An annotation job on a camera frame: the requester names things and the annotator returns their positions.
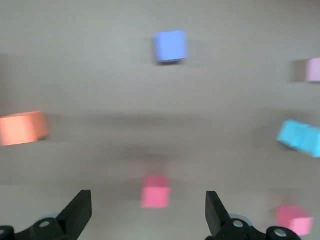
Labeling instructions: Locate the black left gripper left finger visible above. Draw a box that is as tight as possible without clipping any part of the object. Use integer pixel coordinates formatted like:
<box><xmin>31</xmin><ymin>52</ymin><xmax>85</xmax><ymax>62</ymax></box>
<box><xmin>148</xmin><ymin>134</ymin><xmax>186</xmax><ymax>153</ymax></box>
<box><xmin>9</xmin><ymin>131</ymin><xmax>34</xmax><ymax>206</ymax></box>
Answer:
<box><xmin>0</xmin><ymin>189</ymin><xmax>93</xmax><ymax>240</ymax></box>

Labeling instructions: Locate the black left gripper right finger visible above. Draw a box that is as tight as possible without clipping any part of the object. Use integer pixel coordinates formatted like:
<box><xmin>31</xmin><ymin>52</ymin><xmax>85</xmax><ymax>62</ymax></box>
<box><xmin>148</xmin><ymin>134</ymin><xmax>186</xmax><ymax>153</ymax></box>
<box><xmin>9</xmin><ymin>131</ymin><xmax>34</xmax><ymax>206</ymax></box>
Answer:
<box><xmin>204</xmin><ymin>190</ymin><xmax>300</xmax><ymax>240</ymax></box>

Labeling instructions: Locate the light blue foam block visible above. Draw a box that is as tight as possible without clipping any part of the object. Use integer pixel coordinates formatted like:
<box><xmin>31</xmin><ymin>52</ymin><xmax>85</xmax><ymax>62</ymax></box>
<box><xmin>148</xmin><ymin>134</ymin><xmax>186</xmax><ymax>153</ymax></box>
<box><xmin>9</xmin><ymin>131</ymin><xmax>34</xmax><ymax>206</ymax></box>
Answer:
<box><xmin>294</xmin><ymin>127</ymin><xmax>320</xmax><ymax>159</ymax></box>
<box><xmin>276</xmin><ymin>119</ymin><xmax>303</xmax><ymax>149</ymax></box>

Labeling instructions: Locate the red foam block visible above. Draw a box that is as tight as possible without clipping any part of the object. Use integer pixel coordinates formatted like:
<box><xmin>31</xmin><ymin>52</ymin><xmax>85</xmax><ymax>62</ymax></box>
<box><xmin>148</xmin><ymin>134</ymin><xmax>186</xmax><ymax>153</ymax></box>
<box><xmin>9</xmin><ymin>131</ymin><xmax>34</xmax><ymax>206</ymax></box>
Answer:
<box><xmin>276</xmin><ymin>205</ymin><xmax>315</xmax><ymax>237</ymax></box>
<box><xmin>140</xmin><ymin>175</ymin><xmax>172</xmax><ymax>209</ymax></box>

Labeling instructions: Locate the orange foam block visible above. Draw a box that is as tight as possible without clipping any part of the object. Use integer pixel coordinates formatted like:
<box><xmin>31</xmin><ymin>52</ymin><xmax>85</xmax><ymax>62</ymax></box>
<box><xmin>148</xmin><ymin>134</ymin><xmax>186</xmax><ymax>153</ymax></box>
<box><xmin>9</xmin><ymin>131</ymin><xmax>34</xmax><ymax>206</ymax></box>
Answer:
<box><xmin>0</xmin><ymin>111</ymin><xmax>50</xmax><ymax>147</ymax></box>

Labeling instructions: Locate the brown table cover sheet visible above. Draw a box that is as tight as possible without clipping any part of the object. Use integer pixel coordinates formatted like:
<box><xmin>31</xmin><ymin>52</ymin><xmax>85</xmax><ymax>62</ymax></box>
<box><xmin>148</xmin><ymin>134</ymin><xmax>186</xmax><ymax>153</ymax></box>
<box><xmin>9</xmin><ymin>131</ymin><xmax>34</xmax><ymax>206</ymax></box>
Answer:
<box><xmin>0</xmin><ymin>0</ymin><xmax>320</xmax><ymax>240</ymax></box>

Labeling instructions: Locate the purple foam block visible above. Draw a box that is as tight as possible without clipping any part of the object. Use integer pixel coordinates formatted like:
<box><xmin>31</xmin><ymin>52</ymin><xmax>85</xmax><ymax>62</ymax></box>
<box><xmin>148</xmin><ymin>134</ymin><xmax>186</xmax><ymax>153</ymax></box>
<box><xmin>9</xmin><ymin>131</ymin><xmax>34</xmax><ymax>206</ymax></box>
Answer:
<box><xmin>152</xmin><ymin>30</ymin><xmax>189</xmax><ymax>64</ymax></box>

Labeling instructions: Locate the light pink foam block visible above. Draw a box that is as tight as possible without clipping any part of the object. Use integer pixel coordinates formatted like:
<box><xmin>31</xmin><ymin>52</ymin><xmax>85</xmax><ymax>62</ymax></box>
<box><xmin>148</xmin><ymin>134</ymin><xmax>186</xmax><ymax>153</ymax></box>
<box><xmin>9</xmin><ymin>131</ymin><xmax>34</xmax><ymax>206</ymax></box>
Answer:
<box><xmin>305</xmin><ymin>57</ymin><xmax>320</xmax><ymax>83</ymax></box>

